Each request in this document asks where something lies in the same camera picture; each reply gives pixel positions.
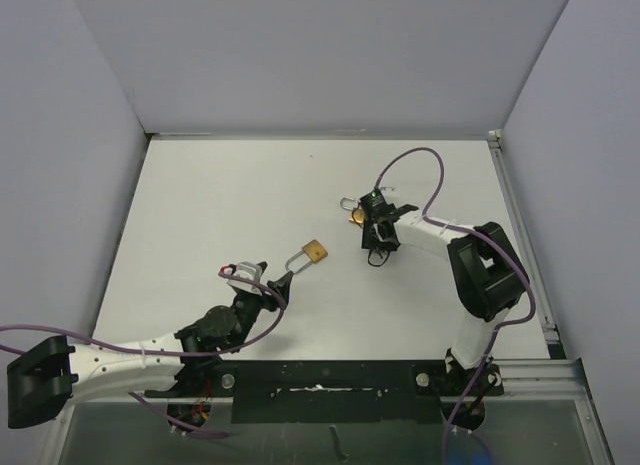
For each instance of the long shackle brass padlock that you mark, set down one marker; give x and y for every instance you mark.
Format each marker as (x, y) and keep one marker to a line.
(310, 254)

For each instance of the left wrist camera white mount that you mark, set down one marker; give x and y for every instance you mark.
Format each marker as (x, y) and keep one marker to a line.
(244, 276)

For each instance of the small brass padlock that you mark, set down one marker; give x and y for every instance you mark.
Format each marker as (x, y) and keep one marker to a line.
(356, 214)

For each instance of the aluminium frame rail right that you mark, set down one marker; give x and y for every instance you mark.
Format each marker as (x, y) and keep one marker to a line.
(520, 225)

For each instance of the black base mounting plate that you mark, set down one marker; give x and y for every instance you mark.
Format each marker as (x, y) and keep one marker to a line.
(338, 391)

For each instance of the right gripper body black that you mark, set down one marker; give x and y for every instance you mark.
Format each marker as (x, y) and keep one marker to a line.
(372, 240)

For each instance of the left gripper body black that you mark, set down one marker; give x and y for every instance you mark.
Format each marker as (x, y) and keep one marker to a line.
(247, 312)

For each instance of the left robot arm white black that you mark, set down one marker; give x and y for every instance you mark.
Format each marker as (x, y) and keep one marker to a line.
(66, 369)

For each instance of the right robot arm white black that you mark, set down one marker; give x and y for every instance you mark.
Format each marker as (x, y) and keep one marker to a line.
(487, 273)

